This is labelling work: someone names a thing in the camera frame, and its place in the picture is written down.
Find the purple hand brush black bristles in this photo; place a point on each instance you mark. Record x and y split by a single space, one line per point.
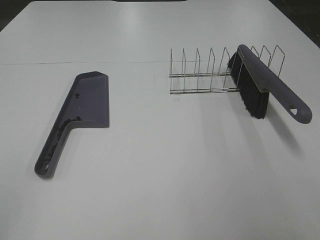
256 82

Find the pile of coffee beans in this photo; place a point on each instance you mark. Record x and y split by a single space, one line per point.
54 144

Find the chrome wire dish rack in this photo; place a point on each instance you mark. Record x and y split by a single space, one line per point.
197 74

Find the purple plastic dustpan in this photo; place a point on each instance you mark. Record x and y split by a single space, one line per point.
93 107

